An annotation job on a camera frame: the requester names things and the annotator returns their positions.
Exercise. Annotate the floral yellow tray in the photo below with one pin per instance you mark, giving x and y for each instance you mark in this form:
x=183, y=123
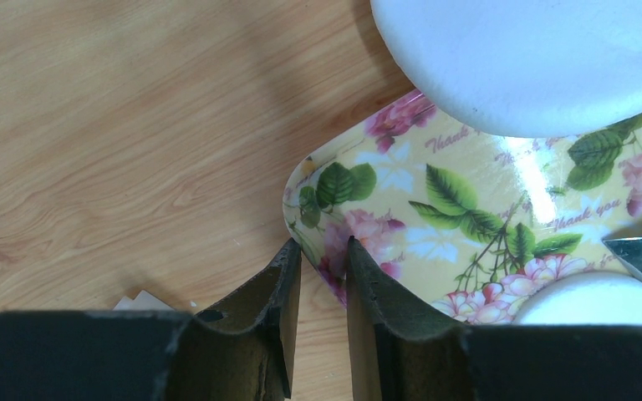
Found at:
x=473, y=224

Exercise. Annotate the white dough ball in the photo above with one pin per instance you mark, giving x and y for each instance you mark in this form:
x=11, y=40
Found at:
x=528, y=69

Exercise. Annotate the white and blue toy block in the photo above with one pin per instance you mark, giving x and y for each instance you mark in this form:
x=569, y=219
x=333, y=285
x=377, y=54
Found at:
x=143, y=301

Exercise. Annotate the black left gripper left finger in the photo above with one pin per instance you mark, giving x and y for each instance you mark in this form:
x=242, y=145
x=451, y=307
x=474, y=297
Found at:
x=239, y=348

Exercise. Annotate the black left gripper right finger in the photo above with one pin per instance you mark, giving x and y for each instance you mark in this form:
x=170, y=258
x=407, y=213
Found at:
x=401, y=348

